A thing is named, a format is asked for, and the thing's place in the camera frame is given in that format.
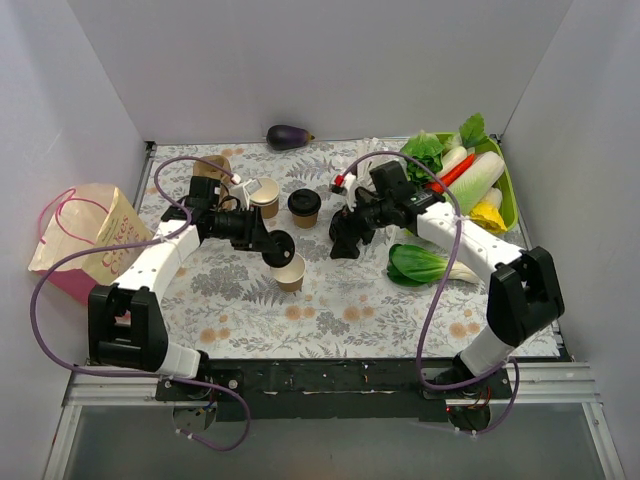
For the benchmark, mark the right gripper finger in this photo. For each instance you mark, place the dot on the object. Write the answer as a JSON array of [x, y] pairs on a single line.
[[353, 226], [345, 247]]

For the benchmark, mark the paper bag with pink handles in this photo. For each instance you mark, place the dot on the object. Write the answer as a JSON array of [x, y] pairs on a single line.
[[84, 217]]

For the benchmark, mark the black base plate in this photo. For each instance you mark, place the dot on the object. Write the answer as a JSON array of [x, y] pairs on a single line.
[[328, 388]]

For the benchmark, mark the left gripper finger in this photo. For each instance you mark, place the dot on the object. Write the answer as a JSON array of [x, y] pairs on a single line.
[[272, 239], [271, 255]]

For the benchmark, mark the purple eggplant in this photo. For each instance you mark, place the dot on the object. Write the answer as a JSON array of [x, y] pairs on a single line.
[[284, 137]]

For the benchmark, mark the white radish with leaves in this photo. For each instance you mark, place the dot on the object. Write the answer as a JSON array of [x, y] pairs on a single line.
[[459, 145]]

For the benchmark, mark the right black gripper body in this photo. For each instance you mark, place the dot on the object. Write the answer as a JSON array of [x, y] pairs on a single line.
[[357, 220]]

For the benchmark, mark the bok choy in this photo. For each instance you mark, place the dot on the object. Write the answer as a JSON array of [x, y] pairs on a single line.
[[413, 266]]

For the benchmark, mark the yellow flower vegetable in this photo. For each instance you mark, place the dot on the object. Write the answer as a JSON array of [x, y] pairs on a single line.
[[486, 213]]

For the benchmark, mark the orange carrot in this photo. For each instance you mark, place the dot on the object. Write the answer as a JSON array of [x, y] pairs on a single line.
[[447, 179]]

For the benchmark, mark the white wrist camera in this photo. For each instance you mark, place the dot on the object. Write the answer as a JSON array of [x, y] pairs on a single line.
[[346, 185], [242, 190]]

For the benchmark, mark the stack of paper cups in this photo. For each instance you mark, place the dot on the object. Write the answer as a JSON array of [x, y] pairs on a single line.
[[266, 197]]

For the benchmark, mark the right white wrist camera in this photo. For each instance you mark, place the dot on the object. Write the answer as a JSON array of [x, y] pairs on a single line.
[[346, 185]]

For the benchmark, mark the stack of black lids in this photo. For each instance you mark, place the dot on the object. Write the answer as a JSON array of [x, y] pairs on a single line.
[[339, 224]]

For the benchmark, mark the green lettuce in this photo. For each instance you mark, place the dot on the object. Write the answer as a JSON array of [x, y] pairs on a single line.
[[427, 149]]

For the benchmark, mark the brown paper cup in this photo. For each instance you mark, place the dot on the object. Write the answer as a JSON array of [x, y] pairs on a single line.
[[304, 219], [290, 278]]

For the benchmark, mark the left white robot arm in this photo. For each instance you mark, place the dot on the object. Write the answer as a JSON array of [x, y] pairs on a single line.
[[125, 324]]

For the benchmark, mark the green plastic basket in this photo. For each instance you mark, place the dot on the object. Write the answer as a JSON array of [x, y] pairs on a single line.
[[508, 209]]

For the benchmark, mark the floral table mat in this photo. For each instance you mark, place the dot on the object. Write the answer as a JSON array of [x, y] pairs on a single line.
[[227, 304]]

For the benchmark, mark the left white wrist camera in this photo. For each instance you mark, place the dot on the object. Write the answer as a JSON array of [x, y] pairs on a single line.
[[242, 190]]

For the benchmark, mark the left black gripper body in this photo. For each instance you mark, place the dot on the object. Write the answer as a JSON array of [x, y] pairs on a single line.
[[256, 228]]

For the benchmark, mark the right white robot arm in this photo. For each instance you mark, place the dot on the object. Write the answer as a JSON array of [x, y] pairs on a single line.
[[524, 295]]

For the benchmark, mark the cardboard cup carrier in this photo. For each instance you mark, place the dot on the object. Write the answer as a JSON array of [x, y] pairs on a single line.
[[214, 167]]

